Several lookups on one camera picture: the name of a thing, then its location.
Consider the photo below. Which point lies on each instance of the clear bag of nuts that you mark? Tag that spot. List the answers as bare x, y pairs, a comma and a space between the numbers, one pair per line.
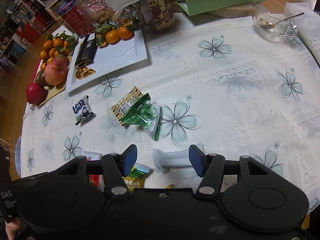
102, 15

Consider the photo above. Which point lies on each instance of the yellow gold snack packet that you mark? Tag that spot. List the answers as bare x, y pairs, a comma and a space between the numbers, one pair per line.
171, 186

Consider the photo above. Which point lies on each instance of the long white snack packet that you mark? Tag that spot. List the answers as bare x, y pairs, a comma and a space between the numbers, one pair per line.
172, 160

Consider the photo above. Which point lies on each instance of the metal spoon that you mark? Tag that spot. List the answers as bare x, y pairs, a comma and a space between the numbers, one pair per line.
292, 17

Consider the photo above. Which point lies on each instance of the gold foil candy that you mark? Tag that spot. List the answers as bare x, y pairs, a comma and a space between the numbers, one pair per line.
83, 73

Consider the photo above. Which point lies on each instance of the brown patterned snack packet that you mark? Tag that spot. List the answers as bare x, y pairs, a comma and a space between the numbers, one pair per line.
122, 105

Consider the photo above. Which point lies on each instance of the black snack packet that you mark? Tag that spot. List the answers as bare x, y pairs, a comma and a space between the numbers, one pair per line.
87, 50

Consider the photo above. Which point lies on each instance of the single orange mandarin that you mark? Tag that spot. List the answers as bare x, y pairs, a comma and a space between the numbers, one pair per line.
125, 33
112, 37

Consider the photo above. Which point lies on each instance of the red and white snack packet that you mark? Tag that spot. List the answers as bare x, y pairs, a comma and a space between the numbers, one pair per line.
95, 180

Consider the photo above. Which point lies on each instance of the pink striped apple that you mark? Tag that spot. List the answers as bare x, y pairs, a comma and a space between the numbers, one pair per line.
56, 73

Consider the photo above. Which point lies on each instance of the dark red round fruit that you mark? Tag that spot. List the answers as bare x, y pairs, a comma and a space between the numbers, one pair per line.
36, 93

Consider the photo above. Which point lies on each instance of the glass bowl with spoon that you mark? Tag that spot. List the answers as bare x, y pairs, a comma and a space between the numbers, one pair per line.
271, 21

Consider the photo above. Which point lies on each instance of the white rectangular plate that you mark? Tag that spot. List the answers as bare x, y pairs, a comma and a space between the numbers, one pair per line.
117, 55

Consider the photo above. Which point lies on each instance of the cream fruit tray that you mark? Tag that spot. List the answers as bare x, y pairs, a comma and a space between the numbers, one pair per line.
56, 90

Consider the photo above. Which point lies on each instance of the white bear print snack packet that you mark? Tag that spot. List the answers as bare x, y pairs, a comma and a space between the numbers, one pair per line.
83, 110

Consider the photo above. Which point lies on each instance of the green pea snack packet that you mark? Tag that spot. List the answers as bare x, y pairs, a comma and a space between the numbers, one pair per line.
136, 177

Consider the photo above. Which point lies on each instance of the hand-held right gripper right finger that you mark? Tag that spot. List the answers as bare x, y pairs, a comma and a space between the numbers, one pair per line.
197, 161

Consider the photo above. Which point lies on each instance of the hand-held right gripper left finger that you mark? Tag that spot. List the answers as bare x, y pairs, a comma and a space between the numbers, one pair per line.
130, 158

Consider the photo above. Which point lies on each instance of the pile of leafy mandarins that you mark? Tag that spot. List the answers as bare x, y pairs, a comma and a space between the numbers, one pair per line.
53, 50

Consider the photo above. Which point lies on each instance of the brown kiwi fruit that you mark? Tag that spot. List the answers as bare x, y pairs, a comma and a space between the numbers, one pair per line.
39, 78

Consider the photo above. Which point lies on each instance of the white and green snack packet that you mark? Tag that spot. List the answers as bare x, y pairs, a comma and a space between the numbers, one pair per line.
152, 125

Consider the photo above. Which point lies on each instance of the glass jar with brown label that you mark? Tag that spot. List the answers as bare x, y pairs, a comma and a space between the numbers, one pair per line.
156, 11

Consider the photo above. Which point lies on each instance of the white floral tablecloth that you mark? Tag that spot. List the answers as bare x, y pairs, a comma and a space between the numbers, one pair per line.
225, 92

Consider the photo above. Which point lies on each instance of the red round tin can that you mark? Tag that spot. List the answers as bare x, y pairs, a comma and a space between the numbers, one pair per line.
76, 21

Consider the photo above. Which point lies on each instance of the clear dark green snack packet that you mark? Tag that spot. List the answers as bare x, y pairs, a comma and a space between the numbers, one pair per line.
136, 113

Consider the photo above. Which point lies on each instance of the person's left hand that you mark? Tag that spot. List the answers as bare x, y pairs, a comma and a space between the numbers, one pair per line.
12, 227

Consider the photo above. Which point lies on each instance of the cluttered storage shelf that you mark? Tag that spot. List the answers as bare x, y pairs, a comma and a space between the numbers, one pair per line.
22, 15

